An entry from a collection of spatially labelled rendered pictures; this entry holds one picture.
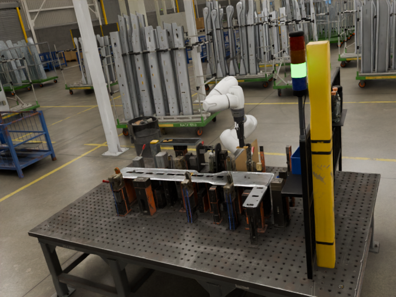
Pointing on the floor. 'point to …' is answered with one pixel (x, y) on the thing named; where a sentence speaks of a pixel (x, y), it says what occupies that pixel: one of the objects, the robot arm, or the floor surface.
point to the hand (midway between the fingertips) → (241, 142)
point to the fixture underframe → (60, 279)
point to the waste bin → (144, 134)
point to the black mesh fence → (306, 173)
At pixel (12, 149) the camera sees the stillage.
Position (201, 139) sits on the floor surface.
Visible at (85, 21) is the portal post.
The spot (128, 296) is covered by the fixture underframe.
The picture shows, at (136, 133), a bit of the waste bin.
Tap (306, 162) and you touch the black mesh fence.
